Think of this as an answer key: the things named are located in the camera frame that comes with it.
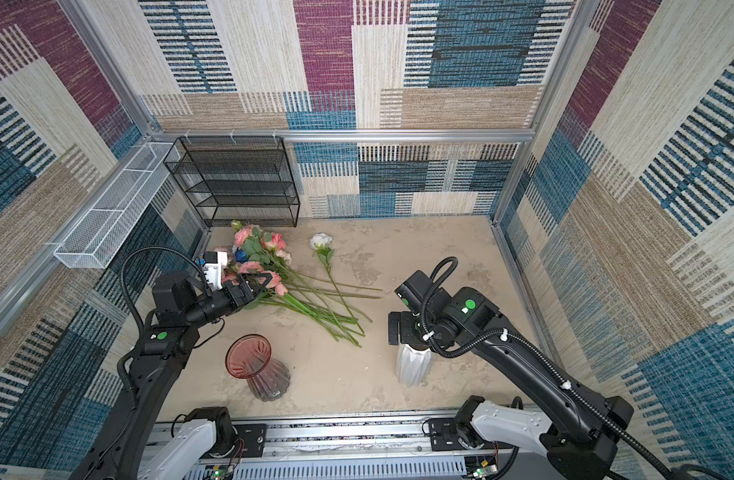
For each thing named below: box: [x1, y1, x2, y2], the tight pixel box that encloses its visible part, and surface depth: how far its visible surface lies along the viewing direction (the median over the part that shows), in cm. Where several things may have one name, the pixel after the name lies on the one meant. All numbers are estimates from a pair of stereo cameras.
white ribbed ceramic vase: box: [395, 344, 433, 387], surface depth 70 cm
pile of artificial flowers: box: [213, 220, 383, 347], surface depth 98 cm
